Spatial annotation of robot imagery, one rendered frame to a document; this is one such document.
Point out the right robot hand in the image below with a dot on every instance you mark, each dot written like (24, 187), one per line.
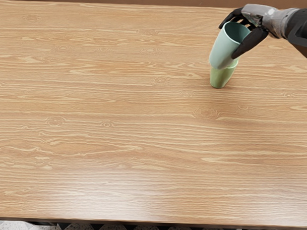
(270, 18)

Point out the pale teal cup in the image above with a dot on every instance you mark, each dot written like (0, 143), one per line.
(225, 45)

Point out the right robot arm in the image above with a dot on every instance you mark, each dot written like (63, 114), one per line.
(304, 30)

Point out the light green cup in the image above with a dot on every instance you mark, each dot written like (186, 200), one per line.
(220, 77)

